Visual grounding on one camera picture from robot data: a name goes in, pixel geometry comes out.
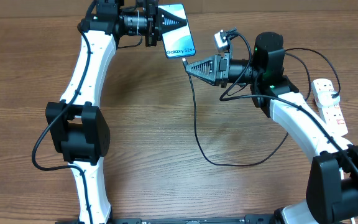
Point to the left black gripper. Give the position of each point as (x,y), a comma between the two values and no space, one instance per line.
(158,18)

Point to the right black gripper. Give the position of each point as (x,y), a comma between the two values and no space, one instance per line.
(217,68)

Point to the blue Galaxy S24 smartphone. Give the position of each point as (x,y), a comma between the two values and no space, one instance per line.
(178,43)

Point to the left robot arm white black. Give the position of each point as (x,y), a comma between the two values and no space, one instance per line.
(77,126)

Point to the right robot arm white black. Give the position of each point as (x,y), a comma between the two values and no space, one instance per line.
(332,190)

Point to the white USB charger plug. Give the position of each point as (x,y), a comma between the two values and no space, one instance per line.
(327,98)

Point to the white power strip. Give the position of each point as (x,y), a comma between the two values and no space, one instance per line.
(331,115)

